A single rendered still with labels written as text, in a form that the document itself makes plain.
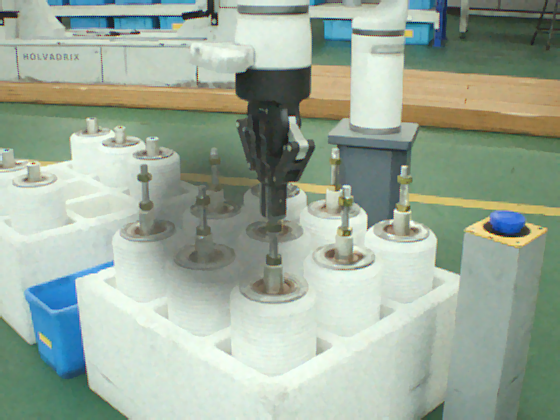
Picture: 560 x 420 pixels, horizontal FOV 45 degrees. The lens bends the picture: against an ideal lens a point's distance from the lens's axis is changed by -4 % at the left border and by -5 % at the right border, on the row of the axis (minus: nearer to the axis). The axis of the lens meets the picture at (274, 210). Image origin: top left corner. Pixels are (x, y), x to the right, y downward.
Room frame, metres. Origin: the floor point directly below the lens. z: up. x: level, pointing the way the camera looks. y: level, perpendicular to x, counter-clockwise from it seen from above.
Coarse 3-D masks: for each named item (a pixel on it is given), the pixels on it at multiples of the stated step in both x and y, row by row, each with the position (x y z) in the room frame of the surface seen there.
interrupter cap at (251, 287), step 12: (252, 276) 0.72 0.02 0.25; (288, 276) 0.73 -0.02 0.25; (300, 276) 0.72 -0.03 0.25; (240, 288) 0.69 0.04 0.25; (252, 288) 0.69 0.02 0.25; (288, 288) 0.70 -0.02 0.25; (300, 288) 0.69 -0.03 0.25; (252, 300) 0.67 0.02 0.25; (264, 300) 0.66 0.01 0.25; (276, 300) 0.66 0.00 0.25; (288, 300) 0.67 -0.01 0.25
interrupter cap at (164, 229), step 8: (128, 224) 0.88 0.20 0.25; (136, 224) 0.89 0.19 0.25; (160, 224) 0.89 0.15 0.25; (168, 224) 0.89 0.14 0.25; (120, 232) 0.85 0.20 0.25; (128, 232) 0.86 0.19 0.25; (136, 232) 0.86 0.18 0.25; (160, 232) 0.86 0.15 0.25; (168, 232) 0.86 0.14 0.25; (128, 240) 0.84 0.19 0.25; (136, 240) 0.83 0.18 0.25; (144, 240) 0.83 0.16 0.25; (152, 240) 0.83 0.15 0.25
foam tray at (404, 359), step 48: (96, 288) 0.84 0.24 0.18; (432, 288) 0.88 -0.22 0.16; (96, 336) 0.84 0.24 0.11; (144, 336) 0.75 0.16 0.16; (192, 336) 0.72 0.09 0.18; (336, 336) 0.72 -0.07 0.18; (384, 336) 0.72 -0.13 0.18; (432, 336) 0.80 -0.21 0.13; (96, 384) 0.85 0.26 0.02; (144, 384) 0.76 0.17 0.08; (192, 384) 0.69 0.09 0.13; (240, 384) 0.63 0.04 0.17; (288, 384) 0.62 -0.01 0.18; (336, 384) 0.66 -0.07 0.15; (384, 384) 0.73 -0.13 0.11; (432, 384) 0.81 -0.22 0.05
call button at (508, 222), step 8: (496, 216) 0.71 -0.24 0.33; (504, 216) 0.71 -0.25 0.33; (512, 216) 0.71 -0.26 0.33; (520, 216) 0.71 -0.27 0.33; (496, 224) 0.70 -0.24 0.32; (504, 224) 0.70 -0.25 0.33; (512, 224) 0.69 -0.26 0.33; (520, 224) 0.70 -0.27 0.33; (504, 232) 0.70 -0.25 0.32; (512, 232) 0.70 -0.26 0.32
